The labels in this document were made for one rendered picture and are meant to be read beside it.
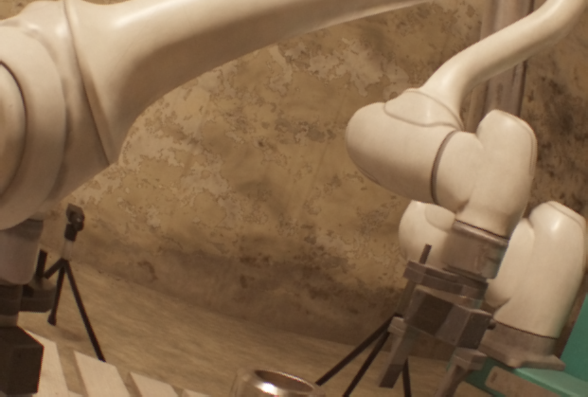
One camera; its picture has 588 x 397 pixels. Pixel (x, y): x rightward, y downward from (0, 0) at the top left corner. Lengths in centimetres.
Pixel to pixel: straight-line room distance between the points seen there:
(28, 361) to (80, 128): 25
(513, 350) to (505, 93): 43
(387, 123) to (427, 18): 258
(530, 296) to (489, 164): 32
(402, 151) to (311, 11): 60
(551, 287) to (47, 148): 98
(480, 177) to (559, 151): 321
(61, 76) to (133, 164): 282
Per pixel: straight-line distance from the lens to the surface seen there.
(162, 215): 323
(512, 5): 131
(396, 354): 107
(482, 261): 97
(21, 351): 55
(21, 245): 54
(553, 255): 121
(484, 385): 123
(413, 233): 132
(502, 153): 97
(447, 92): 109
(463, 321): 96
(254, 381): 90
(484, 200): 96
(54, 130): 34
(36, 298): 60
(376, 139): 105
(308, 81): 335
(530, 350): 122
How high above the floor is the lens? 62
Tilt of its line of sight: level
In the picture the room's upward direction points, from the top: 20 degrees clockwise
